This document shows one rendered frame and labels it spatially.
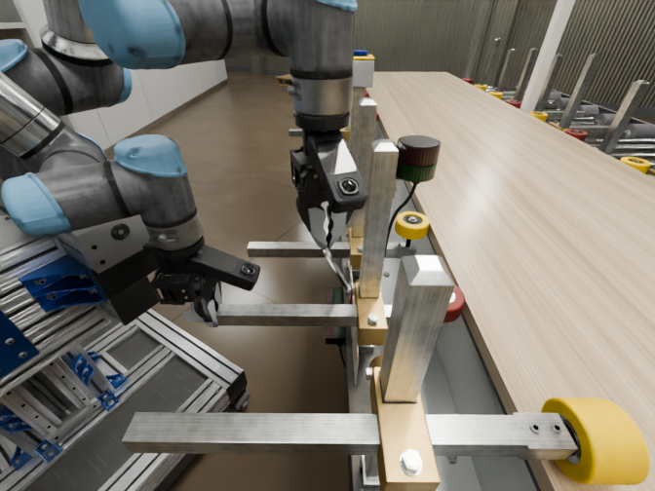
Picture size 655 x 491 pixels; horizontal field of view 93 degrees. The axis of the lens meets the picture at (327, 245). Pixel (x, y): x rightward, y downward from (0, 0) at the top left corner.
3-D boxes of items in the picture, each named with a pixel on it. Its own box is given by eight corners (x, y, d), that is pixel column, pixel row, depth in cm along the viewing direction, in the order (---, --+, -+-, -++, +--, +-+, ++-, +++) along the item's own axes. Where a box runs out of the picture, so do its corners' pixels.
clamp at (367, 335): (357, 346, 57) (359, 328, 54) (353, 292, 68) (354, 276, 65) (388, 346, 57) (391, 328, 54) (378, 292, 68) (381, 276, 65)
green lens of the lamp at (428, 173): (397, 182, 44) (399, 167, 43) (390, 165, 49) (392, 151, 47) (439, 182, 44) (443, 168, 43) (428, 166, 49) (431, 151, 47)
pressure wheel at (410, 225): (411, 268, 78) (419, 230, 71) (384, 255, 82) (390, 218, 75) (427, 253, 83) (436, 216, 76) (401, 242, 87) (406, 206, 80)
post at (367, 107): (349, 278, 91) (360, 100, 62) (349, 270, 94) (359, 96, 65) (362, 278, 91) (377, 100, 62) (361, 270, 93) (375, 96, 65)
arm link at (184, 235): (204, 203, 49) (185, 231, 43) (211, 226, 52) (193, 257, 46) (157, 202, 49) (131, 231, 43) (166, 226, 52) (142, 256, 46)
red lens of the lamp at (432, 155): (399, 165, 43) (402, 149, 41) (392, 149, 47) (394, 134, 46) (443, 165, 42) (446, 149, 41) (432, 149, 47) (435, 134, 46)
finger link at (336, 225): (333, 230, 56) (334, 183, 51) (346, 249, 52) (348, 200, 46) (317, 234, 55) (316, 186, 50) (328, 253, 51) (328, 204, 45)
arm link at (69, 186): (41, 212, 44) (129, 194, 49) (30, 254, 36) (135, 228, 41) (7, 159, 39) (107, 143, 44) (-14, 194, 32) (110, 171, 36)
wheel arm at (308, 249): (249, 260, 82) (246, 247, 79) (251, 252, 85) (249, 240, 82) (414, 261, 82) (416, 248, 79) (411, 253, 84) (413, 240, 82)
